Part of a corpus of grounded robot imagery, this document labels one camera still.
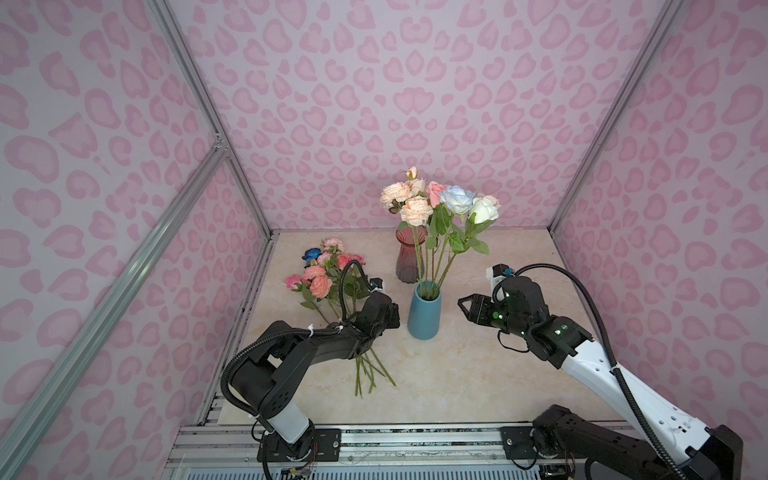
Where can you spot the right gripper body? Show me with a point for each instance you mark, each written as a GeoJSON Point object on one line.
{"type": "Point", "coordinates": [497, 315]}

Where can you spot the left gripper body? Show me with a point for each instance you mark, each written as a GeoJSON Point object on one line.
{"type": "Point", "coordinates": [392, 320]}

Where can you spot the teal ceramic vase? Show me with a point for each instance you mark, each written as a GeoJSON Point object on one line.
{"type": "Point", "coordinates": [425, 311]}

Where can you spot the red glass vase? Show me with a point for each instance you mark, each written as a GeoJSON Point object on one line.
{"type": "Point", "coordinates": [406, 265]}

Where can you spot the pale blue rose stem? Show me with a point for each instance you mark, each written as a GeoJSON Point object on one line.
{"type": "Point", "coordinates": [451, 221]}

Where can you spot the peach rose spray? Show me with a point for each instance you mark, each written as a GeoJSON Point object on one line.
{"type": "Point", "coordinates": [408, 200]}

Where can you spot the pink rose stem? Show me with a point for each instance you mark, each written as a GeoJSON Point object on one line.
{"type": "Point", "coordinates": [434, 190]}

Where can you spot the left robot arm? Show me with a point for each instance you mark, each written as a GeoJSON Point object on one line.
{"type": "Point", "coordinates": [262, 379]}

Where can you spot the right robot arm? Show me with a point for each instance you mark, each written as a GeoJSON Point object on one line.
{"type": "Point", "coordinates": [672, 444]}

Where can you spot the blue rose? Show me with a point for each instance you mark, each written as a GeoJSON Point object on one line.
{"type": "Point", "coordinates": [311, 255]}

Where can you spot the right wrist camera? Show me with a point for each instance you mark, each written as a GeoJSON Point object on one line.
{"type": "Point", "coordinates": [497, 273]}

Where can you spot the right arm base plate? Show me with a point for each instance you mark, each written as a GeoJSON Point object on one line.
{"type": "Point", "coordinates": [517, 443]}

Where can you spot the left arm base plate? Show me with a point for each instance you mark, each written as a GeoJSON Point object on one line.
{"type": "Point", "coordinates": [314, 445]}

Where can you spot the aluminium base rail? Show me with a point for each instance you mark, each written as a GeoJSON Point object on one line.
{"type": "Point", "coordinates": [375, 451]}

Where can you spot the aluminium frame diagonal strut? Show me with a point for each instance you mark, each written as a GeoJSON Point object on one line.
{"type": "Point", "coordinates": [38, 415]}

